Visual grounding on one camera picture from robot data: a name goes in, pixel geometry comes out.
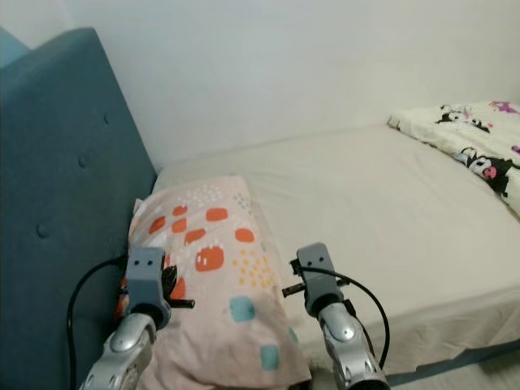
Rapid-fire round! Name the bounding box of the pink pillow with orange spots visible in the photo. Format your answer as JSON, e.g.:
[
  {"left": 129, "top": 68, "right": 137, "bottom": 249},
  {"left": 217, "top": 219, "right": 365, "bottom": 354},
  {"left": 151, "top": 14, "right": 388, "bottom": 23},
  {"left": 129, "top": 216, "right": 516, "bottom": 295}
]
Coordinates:
[{"left": 117, "top": 174, "right": 312, "bottom": 390}]

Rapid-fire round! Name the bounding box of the beige mattress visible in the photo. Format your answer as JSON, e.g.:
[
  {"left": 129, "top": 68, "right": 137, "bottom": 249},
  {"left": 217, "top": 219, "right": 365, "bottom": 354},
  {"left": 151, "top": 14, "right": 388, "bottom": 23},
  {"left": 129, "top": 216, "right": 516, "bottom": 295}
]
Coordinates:
[{"left": 149, "top": 123, "right": 520, "bottom": 384}]

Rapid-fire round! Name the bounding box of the teal upholstered headboard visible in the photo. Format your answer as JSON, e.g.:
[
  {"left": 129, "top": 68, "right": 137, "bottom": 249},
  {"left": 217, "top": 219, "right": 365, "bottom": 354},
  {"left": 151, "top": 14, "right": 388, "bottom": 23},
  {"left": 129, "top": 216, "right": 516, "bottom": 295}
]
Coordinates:
[{"left": 0, "top": 27, "right": 158, "bottom": 390}]

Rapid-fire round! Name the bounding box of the cream cartoon print quilt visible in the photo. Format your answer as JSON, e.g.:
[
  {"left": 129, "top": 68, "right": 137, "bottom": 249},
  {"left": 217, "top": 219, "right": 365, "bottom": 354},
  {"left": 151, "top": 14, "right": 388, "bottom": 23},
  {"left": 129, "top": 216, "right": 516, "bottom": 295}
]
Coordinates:
[{"left": 387, "top": 101, "right": 520, "bottom": 222}]

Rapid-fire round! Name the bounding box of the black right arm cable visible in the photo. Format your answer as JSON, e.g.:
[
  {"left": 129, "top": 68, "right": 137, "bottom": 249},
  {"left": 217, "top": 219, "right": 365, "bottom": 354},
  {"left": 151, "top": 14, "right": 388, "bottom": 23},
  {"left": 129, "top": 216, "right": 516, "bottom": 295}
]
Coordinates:
[{"left": 290, "top": 257, "right": 392, "bottom": 372}]

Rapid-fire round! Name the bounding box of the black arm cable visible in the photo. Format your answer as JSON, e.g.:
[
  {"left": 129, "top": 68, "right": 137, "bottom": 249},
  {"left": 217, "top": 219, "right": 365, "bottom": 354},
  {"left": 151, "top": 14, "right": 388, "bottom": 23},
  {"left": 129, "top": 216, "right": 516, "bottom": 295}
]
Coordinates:
[
  {"left": 66, "top": 254, "right": 132, "bottom": 390},
  {"left": 290, "top": 257, "right": 392, "bottom": 372}
]

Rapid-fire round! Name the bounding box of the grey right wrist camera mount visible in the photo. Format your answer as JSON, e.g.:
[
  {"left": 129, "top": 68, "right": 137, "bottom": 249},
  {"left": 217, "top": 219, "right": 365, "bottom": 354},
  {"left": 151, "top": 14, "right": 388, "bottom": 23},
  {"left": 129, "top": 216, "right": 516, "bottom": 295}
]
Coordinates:
[{"left": 294, "top": 241, "right": 345, "bottom": 314}]

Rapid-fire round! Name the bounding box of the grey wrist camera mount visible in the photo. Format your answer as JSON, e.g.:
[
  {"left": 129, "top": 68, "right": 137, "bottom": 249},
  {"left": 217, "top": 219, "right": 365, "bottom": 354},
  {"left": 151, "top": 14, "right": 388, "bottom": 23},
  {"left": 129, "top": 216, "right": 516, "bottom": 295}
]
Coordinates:
[
  {"left": 125, "top": 245, "right": 172, "bottom": 311},
  {"left": 294, "top": 241, "right": 345, "bottom": 314}
]

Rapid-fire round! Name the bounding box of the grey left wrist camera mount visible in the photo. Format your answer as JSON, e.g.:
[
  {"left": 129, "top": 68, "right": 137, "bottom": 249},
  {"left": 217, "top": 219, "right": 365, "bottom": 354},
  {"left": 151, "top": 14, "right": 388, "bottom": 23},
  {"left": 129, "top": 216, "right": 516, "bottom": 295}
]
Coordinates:
[{"left": 125, "top": 245, "right": 172, "bottom": 311}]

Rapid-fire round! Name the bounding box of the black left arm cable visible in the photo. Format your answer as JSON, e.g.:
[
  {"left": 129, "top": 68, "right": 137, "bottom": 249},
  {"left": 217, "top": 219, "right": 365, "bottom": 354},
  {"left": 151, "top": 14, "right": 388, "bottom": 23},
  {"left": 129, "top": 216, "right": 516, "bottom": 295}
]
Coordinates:
[{"left": 66, "top": 254, "right": 132, "bottom": 390}]

